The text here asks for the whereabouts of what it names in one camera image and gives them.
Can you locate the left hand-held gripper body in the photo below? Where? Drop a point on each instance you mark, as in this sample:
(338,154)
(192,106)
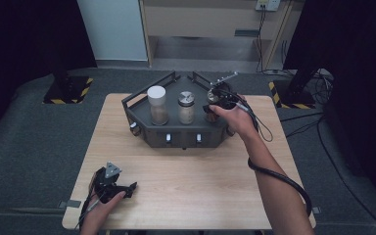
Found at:
(106,182)

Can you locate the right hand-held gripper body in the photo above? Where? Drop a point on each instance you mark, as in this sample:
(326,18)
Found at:
(228,98)

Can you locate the silver-lidded jar pale spice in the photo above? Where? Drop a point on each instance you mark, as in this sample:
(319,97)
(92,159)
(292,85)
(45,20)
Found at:
(186,107)

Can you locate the dark grey corner rack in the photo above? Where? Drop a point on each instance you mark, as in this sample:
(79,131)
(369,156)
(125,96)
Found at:
(173,107)

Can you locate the white-capped spice jar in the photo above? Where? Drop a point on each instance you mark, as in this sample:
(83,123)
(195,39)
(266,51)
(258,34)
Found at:
(157,98)

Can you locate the person's right hand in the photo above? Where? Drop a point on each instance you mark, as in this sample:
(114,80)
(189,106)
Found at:
(240,120)

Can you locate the person's left hand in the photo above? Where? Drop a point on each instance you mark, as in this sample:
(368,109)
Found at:
(101,212)

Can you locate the grey tape strip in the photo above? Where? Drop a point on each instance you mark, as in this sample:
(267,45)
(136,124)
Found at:
(316,210)
(70,204)

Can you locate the black stand with hazard-striped base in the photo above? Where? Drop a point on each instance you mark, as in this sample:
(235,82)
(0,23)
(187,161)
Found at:
(295,96)
(67,91)

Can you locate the light wooden cabinet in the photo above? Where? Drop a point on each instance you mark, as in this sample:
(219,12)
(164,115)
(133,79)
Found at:
(202,19)

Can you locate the white panel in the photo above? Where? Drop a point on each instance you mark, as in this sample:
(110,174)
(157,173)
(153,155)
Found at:
(114,29)

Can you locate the dark curtain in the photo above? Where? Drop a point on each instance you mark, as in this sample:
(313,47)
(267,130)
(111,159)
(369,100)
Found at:
(365,65)
(19,39)

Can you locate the white wall power outlet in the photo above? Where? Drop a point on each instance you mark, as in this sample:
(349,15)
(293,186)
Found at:
(268,4)

